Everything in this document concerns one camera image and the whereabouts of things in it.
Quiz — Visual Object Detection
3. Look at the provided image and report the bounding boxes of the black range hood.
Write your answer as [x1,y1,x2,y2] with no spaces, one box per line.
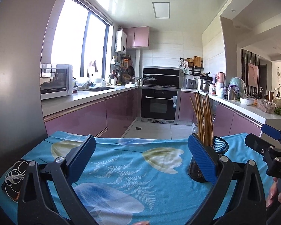
[143,66,182,88]

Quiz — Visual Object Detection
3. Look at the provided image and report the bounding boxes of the built-in black oven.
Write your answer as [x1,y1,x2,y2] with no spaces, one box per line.
[138,86,181,124]

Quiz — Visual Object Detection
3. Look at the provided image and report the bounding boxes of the mint green appliance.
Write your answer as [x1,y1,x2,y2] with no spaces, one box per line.
[229,77,248,98]

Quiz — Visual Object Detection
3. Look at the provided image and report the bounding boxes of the wooden chopstick in holder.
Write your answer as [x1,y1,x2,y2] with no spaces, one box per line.
[200,95,206,144]
[195,93,202,142]
[203,98,209,146]
[205,95,211,145]
[190,94,199,137]
[207,95,214,147]

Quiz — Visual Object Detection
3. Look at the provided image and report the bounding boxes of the pink lower kitchen cabinets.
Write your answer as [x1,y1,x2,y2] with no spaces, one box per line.
[44,89,261,138]

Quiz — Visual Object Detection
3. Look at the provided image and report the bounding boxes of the black wall shelf rack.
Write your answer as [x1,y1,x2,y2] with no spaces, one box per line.
[179,56,203,76]

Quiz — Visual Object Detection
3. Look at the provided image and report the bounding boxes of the silver refrigerator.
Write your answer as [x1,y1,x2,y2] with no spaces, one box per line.
[0,0,58,177]

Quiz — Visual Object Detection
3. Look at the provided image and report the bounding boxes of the black mesh utensil holder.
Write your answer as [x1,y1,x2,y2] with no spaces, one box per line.
[188,133,229,184]

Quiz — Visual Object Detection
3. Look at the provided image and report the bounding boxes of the silver rice cooker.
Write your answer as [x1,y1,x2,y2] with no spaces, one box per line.
[183,78,198,89]

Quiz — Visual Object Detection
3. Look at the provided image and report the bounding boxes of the pink upper cabinet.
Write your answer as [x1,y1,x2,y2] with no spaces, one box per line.
[123,26,150,49]

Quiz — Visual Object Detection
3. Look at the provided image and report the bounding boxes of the blue floral towel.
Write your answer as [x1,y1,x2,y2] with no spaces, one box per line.
[0,130,276,225]

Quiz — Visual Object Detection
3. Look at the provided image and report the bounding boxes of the white water heater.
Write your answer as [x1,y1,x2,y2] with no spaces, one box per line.
[115,30,127,54]

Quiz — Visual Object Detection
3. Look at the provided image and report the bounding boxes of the white microwave oven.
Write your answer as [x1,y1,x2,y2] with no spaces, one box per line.
[39,64,72,100]

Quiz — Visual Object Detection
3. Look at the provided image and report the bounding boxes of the clear food container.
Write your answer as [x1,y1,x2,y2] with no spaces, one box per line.
[257,99,276,114]

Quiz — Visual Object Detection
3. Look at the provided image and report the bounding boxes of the white coiled cable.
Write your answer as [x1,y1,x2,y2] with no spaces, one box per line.
[4,160,31,203]

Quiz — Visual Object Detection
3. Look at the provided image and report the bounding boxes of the person's right hand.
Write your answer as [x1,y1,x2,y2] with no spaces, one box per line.
[266,177,281,209]

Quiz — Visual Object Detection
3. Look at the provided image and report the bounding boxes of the steel stock pot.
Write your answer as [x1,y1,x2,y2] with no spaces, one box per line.
[200,75,213,92]

